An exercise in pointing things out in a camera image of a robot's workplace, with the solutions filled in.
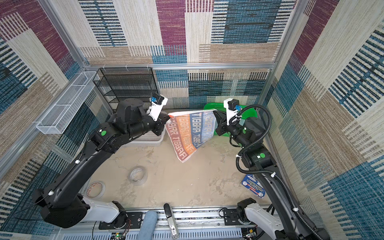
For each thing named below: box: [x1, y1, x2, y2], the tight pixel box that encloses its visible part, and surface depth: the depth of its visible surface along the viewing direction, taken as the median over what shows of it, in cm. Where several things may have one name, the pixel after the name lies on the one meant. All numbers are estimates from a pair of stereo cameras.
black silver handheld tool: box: [163, 203, 180, 240], surface depth 71 cm
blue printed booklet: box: [241, 174, 266, 198], surface depth 83 cm
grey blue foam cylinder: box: [137, 210, 158, 240], surface depth 71 cm
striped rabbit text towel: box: [165, 109, 218, 163], surface depth 81 cm
